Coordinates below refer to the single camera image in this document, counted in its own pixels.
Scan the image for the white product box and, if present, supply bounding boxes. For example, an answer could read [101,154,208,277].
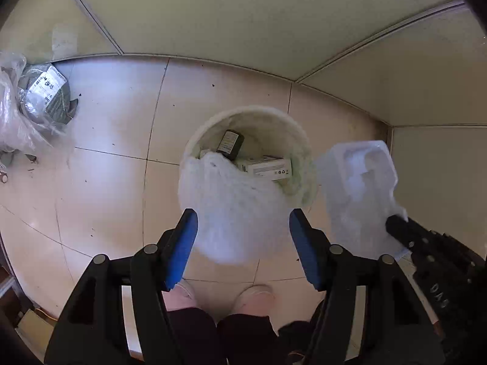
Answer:
[236,155,294,182]

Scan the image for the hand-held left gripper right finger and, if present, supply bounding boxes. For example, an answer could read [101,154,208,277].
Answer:
[289,208,446,365]

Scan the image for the person's dark trousers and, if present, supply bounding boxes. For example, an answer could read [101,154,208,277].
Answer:
[167,306,275,365]

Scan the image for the white molded packaging tray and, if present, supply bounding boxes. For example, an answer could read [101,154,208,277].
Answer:
[315,140,410,264]

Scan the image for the black power adapter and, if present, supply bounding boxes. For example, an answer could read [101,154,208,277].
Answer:
[217,130,245,161]

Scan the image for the grey labelled parcel bag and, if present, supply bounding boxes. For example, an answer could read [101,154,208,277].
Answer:
[17,64,79,124]

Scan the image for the white foam net sleeve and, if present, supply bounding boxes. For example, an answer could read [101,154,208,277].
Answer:
[178,152,292,266]

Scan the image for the pink slipper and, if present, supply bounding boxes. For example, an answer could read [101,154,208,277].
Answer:
[232,285,275,316]
[163,279,197,311]

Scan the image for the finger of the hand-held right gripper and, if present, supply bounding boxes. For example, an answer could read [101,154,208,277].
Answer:
[386,215,439,270]

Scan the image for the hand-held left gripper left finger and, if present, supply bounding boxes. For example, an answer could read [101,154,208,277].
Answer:
[44,208,199,365]

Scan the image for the crumpled clear plastic bags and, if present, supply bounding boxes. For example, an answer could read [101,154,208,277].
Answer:
[0,51,74,153]

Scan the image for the pale round trash bin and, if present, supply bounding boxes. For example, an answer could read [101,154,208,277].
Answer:
[178,105,319,217]

